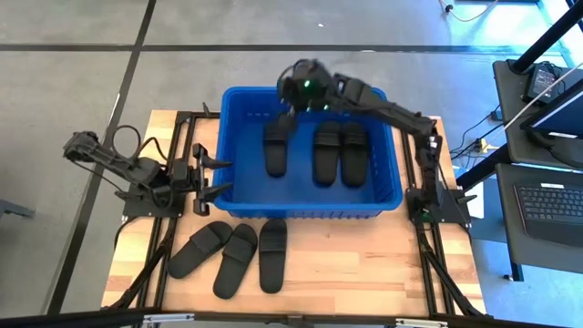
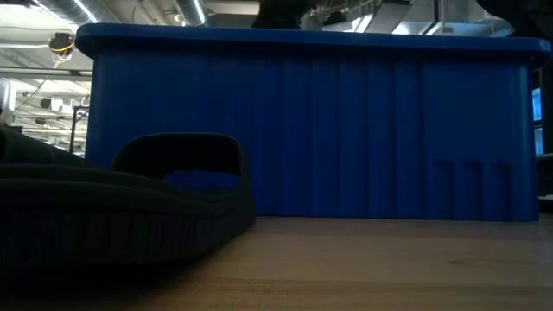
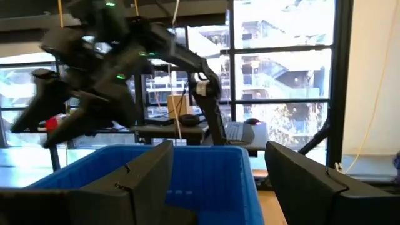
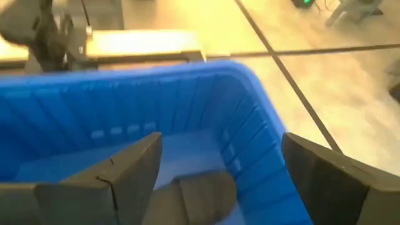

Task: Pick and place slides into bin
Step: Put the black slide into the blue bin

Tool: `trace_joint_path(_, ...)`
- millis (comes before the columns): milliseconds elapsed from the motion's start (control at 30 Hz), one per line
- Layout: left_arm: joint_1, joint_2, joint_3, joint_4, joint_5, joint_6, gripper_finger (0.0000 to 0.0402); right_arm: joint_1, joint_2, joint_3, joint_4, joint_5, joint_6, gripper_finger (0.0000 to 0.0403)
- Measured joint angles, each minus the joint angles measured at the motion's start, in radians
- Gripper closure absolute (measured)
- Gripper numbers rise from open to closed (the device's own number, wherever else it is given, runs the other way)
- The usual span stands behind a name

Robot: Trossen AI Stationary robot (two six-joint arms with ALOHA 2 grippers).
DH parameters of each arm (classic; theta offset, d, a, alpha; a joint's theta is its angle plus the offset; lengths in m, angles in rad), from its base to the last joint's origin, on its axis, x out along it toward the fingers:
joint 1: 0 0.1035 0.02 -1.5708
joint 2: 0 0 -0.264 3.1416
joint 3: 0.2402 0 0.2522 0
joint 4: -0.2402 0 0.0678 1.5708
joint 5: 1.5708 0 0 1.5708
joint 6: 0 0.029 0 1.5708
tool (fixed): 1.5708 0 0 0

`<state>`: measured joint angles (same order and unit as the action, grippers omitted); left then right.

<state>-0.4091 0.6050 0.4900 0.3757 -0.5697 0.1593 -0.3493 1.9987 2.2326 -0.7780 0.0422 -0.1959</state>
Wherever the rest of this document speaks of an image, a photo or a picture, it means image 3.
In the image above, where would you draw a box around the black vertical post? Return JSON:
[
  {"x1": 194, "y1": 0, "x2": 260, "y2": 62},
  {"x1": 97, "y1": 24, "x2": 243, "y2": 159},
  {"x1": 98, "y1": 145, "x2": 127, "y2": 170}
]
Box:
[{"x1": 326, "y1": 0, "x2": 354, "y2": 170}]

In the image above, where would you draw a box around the brown cardboard box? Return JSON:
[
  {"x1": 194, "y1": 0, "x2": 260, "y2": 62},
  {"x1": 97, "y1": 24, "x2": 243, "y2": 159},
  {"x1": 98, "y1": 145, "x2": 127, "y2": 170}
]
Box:
[{"x1": 166, "y1": 93, "x2": 194, "y2": 120}]

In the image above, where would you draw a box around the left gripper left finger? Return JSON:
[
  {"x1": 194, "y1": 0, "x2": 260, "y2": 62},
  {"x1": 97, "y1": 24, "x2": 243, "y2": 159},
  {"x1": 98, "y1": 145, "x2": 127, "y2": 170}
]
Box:
[{"x1": 0, "y1": 140, "x2": 174, "y2": 225}]

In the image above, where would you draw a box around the black laptop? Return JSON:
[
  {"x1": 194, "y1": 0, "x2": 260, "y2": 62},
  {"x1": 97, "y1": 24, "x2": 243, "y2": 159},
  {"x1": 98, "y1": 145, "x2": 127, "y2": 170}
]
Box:
[{"x1": 222, "y1": 121, "x2": 256, "y2": 146}]

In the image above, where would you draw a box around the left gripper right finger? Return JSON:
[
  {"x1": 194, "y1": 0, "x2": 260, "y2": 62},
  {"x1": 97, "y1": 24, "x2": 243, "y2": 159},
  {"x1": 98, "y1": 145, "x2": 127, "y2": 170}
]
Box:
[{"x1": 264, "y1": 140, "x2": 400, "y2": 225}]

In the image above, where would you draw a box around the small red object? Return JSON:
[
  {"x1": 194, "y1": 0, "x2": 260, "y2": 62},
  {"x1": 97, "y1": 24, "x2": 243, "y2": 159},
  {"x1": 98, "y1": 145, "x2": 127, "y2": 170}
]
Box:
[{"x1": 44, "y1": 116, "x2": 61, "y2": 134}]

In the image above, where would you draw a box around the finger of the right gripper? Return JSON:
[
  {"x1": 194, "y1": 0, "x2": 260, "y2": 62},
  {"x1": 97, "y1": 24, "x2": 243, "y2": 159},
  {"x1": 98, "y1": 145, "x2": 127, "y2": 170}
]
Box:
[
  {"x1": 43, "y1": 93, "x2": 139, "y2": 149},
  {"x1": 10, "y1": 69, "x2": 74, "y2": 133}
]

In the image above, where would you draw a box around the black desk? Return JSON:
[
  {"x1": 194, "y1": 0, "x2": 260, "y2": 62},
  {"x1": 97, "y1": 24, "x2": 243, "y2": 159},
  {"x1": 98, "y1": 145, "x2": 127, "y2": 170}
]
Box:
[
  {"x1": 202, "y1": 121, "x2": 270, "y2": 158},
  {"x1": 130, "y1": 121, "x2": 209, "y2": 146}
]

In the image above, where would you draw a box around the yellow hanging cable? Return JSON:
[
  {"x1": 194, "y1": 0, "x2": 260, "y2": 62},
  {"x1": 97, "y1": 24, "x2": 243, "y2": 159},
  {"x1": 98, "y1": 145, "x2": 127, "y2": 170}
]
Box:
[
  {"x1": 342, "y1": 0, "x2": 400, "y2": 174},
  {"x1": 167, "y1": 0, "x2": 184, "y2": 140}
]

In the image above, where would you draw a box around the blue plastic bin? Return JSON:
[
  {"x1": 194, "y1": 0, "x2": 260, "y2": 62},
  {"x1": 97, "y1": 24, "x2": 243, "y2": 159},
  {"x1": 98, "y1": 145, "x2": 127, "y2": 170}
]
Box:
[{"x1": 26, "y1": 144, "x2": 266, "y2": 225}]

